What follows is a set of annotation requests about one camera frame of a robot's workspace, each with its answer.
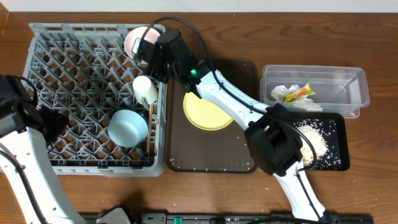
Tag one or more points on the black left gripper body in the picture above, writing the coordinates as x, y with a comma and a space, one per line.
57, 123

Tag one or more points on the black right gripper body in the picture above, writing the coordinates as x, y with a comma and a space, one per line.
149, 58

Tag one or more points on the pink bowl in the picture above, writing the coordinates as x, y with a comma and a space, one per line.
133, 39

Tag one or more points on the cream cup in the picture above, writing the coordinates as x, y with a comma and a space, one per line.
144, 89

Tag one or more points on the yellow plate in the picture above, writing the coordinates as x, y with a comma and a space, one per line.
203, 114

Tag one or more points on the light blue bowl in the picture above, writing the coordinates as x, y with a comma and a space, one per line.
127, 128

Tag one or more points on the green snack wrapper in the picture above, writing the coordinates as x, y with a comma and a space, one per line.
299, 94

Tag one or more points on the white napkin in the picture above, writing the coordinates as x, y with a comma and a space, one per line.
306, 103

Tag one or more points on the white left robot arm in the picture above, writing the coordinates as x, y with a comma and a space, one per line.
26, 132

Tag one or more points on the grey plastic dish rack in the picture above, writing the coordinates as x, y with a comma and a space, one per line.
84, 72

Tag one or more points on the dark brown serving tray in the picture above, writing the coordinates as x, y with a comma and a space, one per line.
191, 149

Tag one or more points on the spilled rice pile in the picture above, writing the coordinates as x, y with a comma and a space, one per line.
317, 141

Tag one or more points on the black tray bin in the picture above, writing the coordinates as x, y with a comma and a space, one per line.
332, 128

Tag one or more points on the clear plastic bin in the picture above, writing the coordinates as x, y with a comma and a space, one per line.
342, 90

